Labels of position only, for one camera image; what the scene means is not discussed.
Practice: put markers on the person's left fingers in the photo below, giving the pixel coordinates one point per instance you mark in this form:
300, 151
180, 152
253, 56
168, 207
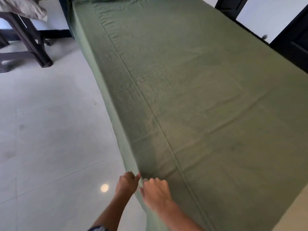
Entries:
134, 175

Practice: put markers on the dark patterned sleeve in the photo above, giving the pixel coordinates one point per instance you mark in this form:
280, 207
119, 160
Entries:
97, 229

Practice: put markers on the person's right hand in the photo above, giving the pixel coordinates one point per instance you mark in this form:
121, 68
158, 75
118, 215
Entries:
156, 193

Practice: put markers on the dark wooden door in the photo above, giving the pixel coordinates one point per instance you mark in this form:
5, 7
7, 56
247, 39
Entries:
290, 36

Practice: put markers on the person's right forearm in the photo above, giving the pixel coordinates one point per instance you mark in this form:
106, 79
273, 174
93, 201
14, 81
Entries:
175, 217

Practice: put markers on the dark wooden door frame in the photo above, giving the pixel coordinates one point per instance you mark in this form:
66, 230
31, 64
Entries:
231, 5

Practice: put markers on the person's left hand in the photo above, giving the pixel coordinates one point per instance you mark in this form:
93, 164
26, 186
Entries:
125, 185

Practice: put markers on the person's left forearm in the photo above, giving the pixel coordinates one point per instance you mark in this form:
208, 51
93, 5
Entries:
112, 211

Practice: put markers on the person's right thumb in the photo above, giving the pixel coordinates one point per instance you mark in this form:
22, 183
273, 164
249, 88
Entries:
142, 192

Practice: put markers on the green bed sheet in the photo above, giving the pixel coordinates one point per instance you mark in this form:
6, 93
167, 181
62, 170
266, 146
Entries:
192, 105

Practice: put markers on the patterned beige cloth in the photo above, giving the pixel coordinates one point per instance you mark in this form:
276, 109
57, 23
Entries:
22, 5

